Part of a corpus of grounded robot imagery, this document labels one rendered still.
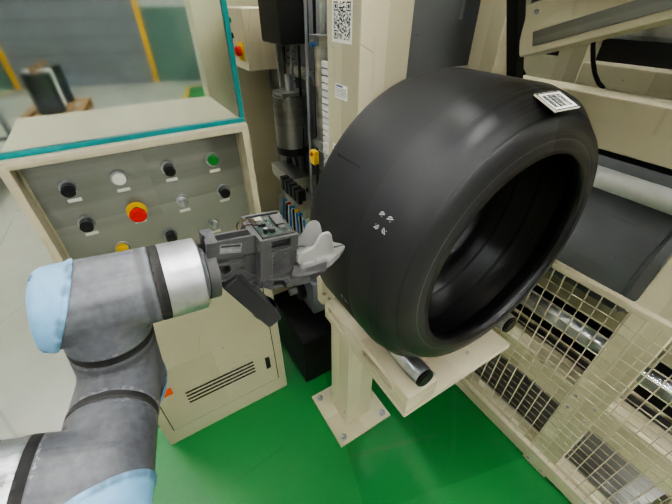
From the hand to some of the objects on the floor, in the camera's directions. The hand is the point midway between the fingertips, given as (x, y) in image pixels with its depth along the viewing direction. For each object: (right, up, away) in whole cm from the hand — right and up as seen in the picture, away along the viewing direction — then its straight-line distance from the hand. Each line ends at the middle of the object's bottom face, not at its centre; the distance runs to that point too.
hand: (336, 252), depth 54 cm
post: (+7, -73, +106) cm, 129 cm away
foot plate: (+7, -73, +106) cm, 129 cm away
